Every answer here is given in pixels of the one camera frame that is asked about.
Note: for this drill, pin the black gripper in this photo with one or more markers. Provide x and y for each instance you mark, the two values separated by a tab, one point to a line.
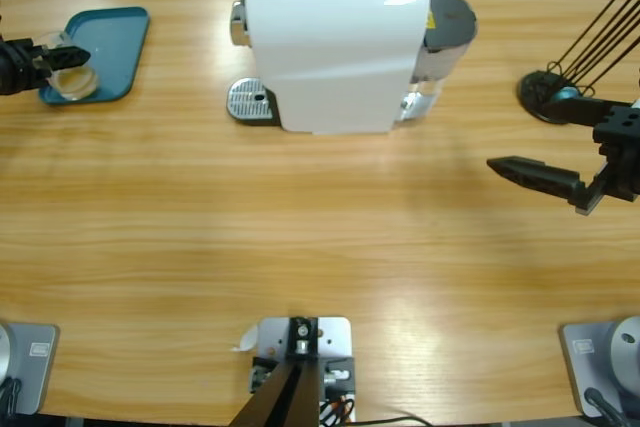
15	69
622	153

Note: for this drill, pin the clear drinking glass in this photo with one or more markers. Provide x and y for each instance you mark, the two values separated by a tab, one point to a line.
75	82

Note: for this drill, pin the white capsule coffee machine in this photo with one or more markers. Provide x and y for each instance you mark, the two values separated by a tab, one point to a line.
330	57

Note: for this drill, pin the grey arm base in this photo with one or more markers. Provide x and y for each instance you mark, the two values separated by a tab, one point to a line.
580	372
35	372

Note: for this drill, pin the blue coffee capsule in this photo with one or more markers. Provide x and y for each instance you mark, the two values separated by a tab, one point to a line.
567	93

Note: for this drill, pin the teal plastic tray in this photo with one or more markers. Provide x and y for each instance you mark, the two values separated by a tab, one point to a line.
115	47

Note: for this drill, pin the black capsule stand with rods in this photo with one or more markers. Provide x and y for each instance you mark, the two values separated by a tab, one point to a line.
532	92

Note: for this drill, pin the clear water tank dark lid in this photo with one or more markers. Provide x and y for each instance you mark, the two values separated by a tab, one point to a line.
450	17

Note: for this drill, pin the metal drip tray grate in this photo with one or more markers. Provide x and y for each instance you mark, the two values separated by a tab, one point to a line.
247	97

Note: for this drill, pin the white paper tag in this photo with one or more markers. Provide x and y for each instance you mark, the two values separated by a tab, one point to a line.
248	339

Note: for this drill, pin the white mount block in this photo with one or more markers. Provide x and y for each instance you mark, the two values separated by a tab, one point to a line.
335	342

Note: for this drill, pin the dark camera post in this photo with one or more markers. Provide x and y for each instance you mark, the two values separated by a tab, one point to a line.
290	397

